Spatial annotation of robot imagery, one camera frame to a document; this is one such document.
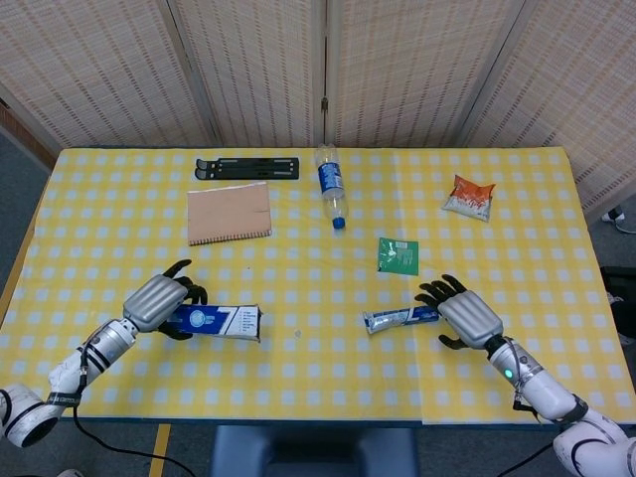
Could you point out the black folding laptop stand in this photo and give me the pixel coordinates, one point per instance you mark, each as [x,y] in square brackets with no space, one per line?
[248,168]

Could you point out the clear plastic bottle blue label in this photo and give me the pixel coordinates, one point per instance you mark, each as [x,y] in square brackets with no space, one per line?
[331,181]

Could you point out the green sachet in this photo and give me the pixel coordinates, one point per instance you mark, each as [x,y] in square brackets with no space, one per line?
[398,256]

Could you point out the brown spiral notebook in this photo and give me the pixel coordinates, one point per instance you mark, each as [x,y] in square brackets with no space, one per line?
[228,213]

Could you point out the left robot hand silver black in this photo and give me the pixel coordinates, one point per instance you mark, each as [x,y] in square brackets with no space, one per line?
[151,300]

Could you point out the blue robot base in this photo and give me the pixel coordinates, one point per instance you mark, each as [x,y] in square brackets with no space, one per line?
[313,452]

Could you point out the blue white toothpaste tube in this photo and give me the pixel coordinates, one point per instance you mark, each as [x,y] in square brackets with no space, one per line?
[392,319]

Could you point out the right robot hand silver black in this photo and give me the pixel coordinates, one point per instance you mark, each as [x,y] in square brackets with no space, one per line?
[472,318]

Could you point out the woven folding screen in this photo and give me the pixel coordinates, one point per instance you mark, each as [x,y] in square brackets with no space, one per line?
[248,69]

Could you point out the blue white toothpaste box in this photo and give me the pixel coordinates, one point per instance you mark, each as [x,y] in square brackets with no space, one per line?
[223,322]

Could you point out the orange white snack bag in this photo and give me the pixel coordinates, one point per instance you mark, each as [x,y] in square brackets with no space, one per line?
[469,199]

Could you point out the yellow white checked tablecloth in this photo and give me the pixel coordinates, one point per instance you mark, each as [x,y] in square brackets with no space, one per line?
[318,377]

